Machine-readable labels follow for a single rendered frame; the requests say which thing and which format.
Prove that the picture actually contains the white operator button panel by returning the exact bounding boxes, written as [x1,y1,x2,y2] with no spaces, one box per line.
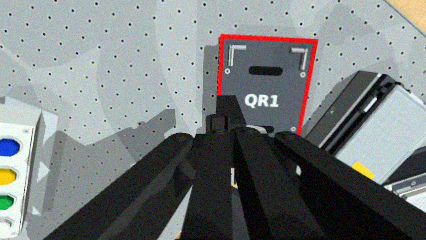
[0,95,60,238]

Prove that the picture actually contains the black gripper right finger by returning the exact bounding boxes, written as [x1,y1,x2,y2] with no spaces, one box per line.
[226,95,426,240]

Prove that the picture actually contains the white well plate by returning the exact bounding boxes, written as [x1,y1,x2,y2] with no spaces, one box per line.
[397,183,426,212]

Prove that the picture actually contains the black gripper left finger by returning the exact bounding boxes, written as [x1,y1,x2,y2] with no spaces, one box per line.
[43,95,233,240]

